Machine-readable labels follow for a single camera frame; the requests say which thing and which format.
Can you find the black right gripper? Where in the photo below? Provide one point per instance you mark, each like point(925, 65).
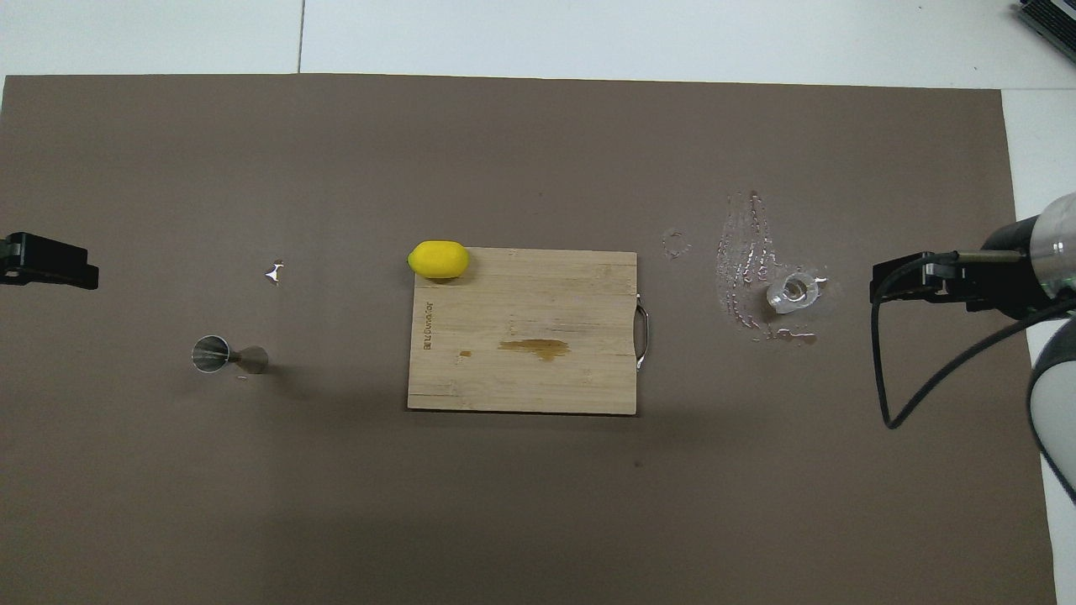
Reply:
point(1009, 281)

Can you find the clear glass cup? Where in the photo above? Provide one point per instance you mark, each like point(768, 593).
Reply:
point(793, 291)

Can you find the steel double jigger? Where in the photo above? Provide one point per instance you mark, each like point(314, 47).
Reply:
point(210, 353)

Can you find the grey laptop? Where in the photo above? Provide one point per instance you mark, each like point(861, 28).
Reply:
point(1055, 21)

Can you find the yellow lemon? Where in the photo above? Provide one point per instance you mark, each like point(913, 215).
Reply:
point(439, 260)

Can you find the brown table mat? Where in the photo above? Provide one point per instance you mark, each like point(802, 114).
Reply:
point(538, 151)

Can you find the wooden cutting board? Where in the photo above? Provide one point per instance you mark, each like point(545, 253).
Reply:
point(521, 378)

